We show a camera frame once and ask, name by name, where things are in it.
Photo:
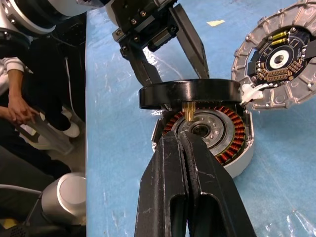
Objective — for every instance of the bystander bare hand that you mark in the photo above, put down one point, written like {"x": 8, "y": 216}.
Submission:
{"x": 21, "y": 111}

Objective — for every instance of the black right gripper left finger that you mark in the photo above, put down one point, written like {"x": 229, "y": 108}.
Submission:
{"x": 160, "y": 172}

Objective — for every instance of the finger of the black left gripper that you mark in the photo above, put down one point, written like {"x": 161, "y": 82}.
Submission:
{"x": 143, "y": 69}
{"x": 192, "y": 44}

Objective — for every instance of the silver robot body joint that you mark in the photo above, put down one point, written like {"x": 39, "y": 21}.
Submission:
{"x": 66, "y": 197}

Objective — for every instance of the seated person in dark clothes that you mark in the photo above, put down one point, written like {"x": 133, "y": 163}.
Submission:
{"x": 49, "y": 86}

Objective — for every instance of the finned motor cover circuit board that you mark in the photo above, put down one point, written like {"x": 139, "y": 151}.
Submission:
{"x": 279, "y": 98}

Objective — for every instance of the motor stator with copper windings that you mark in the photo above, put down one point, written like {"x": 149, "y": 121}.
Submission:
{"x": 222, "y": 128}

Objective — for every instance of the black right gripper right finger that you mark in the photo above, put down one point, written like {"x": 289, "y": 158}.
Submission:
{"x": 212, "y": 177}

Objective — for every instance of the small beige tape piece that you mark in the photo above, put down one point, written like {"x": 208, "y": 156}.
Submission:
{"x": 216, "y": 23}

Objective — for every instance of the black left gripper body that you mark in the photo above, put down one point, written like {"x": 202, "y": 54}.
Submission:
{"x": 138, "y": 14}

